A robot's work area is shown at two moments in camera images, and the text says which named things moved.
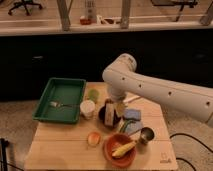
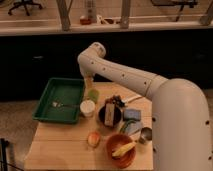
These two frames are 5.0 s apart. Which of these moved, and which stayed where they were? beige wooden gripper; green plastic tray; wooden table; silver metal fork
Moved: beige wooden gripper
Stayed: wooden table; green plastic tray; silver metal fork
